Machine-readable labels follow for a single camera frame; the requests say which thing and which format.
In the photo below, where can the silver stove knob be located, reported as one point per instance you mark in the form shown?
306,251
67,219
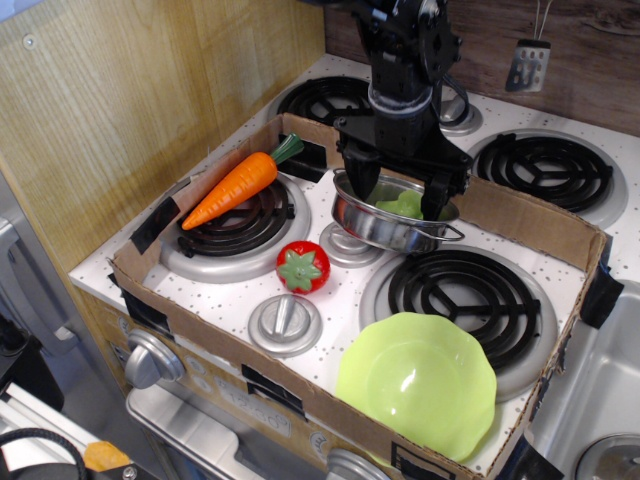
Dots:
285,326
459,117
345,250

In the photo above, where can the silver oven dial right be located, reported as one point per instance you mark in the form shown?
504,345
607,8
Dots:
345,465

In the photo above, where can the front right black burner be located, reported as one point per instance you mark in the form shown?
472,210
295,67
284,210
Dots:
493,299

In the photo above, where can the silver oven dial left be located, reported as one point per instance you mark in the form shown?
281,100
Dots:
150,361

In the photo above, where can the silver front stove knob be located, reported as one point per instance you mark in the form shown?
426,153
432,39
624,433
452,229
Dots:
285,326

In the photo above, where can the silver oven dial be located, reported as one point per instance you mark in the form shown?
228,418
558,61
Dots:
150,361
345,465

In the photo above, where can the red toy tomato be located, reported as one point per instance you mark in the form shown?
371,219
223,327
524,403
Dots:
303,267

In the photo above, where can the orange toy carrot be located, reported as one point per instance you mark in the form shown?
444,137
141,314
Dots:
252,175

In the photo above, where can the orange object bottom left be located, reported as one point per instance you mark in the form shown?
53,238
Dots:
101,456

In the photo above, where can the silver middle stove knob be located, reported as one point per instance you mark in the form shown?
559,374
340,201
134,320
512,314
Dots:
345,250

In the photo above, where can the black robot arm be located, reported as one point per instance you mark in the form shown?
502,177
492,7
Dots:
410,47

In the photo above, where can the silver oven door handle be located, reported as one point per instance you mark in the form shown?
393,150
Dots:
208,444

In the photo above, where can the silver back stove knob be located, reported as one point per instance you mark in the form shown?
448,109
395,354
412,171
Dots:
459,117

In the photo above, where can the light green plastic plate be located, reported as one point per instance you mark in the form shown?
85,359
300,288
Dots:
423,377

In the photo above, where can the steel sink basin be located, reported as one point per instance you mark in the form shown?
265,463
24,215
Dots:
587,426

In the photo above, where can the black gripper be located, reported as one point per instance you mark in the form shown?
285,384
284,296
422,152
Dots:
410,146

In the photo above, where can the hanging silver spatula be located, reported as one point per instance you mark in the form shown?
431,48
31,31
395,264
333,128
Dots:
531,57

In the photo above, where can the small steel pan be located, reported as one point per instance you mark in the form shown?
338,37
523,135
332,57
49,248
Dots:
387,231

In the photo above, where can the green toy broccoli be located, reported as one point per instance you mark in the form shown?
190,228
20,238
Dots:
407,204

